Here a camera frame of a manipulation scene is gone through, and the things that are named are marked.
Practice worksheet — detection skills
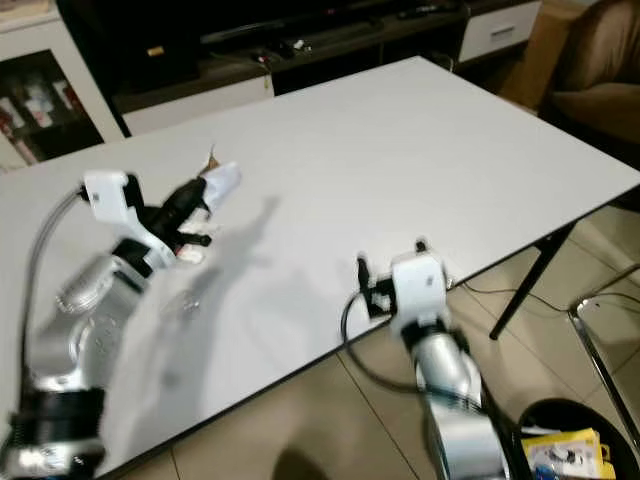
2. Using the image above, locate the white paper trash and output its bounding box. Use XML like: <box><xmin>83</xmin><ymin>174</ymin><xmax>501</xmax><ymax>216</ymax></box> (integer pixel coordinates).
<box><xmin>200</xmin><ymin>150</ymin><xmax>244</xmax><ymax>217</ymax></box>

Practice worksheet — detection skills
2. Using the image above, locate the black rubbish bin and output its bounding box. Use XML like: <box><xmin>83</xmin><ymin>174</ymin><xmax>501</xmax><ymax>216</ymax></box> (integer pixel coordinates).
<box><xmin>518</xmin><ymin>397</ymin><xmax>640</xmax><ymax>480</ymax></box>

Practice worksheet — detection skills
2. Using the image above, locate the wide white drawer front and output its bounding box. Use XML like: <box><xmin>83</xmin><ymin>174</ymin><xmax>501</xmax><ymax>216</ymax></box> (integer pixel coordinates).
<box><xmin>119</xmin><ymin>77</ymin><xmax>274</xmax><ymax>138</ymax></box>

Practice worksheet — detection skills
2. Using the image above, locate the black table leg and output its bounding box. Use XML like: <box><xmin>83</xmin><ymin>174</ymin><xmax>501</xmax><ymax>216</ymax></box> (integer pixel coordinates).
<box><xmin>489</xmin><ymin>221</ymin><xmax>577</xmax><ymax>342</ymax></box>

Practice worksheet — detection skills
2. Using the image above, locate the white bookshelf cabinet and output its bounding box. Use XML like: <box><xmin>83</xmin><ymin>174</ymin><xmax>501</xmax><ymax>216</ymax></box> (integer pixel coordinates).
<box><xmin>0</xmin><ymin>8</ymin><xmax>129</xmax><ymax>173</ymax></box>

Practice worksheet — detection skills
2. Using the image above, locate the black speaker box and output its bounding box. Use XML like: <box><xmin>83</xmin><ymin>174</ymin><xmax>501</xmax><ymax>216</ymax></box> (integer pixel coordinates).
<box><xmin>95</xmin><ymin>0</ymin><xmax>203</xmax><ymax>93</ymax></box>

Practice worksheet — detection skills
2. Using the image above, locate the black tv stand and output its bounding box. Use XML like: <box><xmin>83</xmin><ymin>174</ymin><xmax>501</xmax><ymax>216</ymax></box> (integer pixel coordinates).
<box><xmin>57</xmin><ymin>0</ymin><xmax>546</xmax><ymax>113</ymax></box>

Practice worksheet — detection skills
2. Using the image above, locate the brown cardboard sheet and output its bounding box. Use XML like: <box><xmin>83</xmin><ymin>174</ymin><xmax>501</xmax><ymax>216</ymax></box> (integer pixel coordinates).
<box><xmin>498</xmin><ymin>0</ymin><xmax>587</xmax><ymax>113</ymax></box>

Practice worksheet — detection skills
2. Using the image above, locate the small white drawer front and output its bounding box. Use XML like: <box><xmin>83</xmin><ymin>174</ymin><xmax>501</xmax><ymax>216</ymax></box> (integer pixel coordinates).
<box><xmin>457</xmin><ymin>0</ymin><xmax>544</xmax><ymax>64</ymax></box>

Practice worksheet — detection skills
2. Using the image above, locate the yellow package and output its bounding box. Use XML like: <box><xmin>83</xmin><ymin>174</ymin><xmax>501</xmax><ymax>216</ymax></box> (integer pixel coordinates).
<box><xmin>521</xmin><ymin>427</ymin><xmax>617</xmax><ymax>480</ymax></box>

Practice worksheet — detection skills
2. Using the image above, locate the brown leather armchair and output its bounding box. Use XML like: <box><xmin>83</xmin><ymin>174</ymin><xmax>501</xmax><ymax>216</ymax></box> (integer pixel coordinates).
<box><xmin>543</xmin><ymin>0</ymin><xmax>640</xmax><ymax>148</ymax></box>

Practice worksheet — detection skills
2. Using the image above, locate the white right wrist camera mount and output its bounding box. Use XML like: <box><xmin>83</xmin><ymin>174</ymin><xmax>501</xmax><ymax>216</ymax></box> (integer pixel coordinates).
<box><xmin>389</xmin><ymin>249</ymin><xmax>452</xmax><ymax>337</ymax></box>

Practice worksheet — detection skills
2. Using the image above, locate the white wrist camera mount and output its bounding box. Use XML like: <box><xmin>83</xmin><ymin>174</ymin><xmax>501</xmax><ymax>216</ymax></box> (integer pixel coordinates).
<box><xmin>389</xmin><ymin>249</ymin><xmax>452</xmax><ymax>337</ymax></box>
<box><xmin>82</xmin><ymin>169</ymin><xmax>179</xmax><ymax>273</ymax></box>

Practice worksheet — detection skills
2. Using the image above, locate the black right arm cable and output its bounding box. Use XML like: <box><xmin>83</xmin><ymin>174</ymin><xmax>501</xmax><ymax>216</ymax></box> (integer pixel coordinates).
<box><xmin>339</xmin><ymin>290</ymin><xmax>433</xmax><ymax>398</ymax></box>

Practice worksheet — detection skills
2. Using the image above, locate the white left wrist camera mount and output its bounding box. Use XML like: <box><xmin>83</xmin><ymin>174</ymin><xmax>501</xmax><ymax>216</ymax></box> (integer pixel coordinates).
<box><xmin>82</xmin><ymin>169</ymin><xmax>179</xmax><ymax>273</ymax></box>

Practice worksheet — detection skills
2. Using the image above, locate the thin black floor cable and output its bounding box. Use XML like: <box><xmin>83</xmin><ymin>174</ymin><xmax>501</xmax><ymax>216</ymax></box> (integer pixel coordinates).
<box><xmin>458</xmin><ymin>278</ymin><xmax>577</xmax><ymax>301</ymax></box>

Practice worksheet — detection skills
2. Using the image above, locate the grey left arm cable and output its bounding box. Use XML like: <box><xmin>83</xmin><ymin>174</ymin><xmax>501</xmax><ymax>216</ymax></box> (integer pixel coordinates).
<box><xmin>23</xmin><ymin>186</ymin><xmax>87</xmax><ymax>393</ymax></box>

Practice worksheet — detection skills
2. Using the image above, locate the metal chair frame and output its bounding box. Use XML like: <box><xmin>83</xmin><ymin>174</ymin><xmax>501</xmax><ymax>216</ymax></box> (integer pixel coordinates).
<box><xmin>566</xmin><ymin>263</ymin><xmax>640</xmax><ymax>448</ymax></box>

